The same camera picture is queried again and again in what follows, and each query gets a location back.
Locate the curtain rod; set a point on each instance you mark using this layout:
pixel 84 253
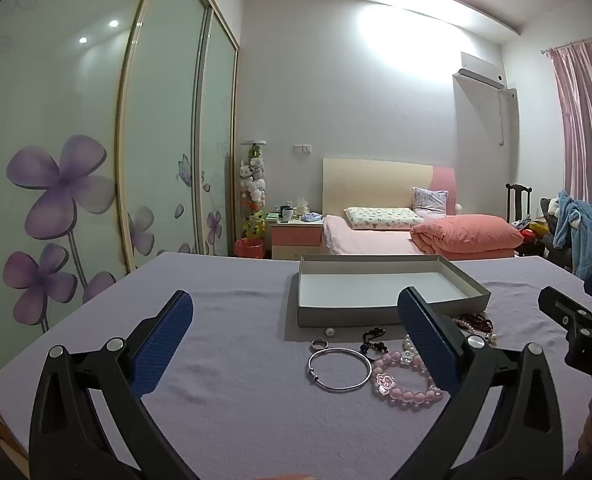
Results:
pixel 571 44

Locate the tissue box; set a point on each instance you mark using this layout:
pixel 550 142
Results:
pixel 302 207

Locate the blue cloth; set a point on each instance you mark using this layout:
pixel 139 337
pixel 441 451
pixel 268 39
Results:
pixel 311 217

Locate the flat patterned pillow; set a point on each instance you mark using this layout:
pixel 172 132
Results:
pixel 381 218

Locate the floral cushion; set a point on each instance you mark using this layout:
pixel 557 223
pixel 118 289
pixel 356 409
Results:
pixel 428 202

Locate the bed with pink sheet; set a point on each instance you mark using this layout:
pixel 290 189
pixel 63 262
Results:
pixel 366 241

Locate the cream and pink headboard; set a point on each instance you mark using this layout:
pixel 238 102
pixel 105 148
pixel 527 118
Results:
pixel 376 185

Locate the orange bedside table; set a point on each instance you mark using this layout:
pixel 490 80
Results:
pixel 296 240

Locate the thin silver bangle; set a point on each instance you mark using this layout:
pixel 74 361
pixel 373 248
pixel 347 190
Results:
pixel 311 374

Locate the plush toy column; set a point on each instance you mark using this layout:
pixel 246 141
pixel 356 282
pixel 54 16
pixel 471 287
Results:
pixel 253 190

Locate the grey cardboard tray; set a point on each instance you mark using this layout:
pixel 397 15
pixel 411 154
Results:
pixel 366 285

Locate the purple tablecloth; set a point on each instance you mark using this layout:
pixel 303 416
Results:
pixel 236 320

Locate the wall socket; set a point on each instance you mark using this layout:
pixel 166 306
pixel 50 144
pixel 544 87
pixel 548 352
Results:
pixel 302 148

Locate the blue garment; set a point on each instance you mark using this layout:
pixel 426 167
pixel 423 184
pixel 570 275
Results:
pixel 583 235

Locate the salmon quilt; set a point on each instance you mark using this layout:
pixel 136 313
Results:
pixel 466 235

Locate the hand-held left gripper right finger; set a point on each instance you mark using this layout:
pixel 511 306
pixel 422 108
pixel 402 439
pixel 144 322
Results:
pixel 426 345

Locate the red trash bin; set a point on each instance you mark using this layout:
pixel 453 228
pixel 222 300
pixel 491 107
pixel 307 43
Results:
pixel 249 249

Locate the dark wooden chair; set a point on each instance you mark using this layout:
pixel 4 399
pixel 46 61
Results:
pixel 518 200

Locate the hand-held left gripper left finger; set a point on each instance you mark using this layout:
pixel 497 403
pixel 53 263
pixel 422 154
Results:
pixel 161 345

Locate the white air conditioner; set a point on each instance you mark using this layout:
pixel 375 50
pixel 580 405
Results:
pixel 481 67

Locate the floral sliding door wardrobe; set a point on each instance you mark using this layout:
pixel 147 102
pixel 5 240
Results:
pixel 61 185

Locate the pink curtain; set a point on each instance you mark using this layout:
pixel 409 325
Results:
pixel 588 150

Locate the colourful toy pile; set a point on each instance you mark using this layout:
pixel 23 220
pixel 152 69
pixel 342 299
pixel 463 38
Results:
pixel 533 231

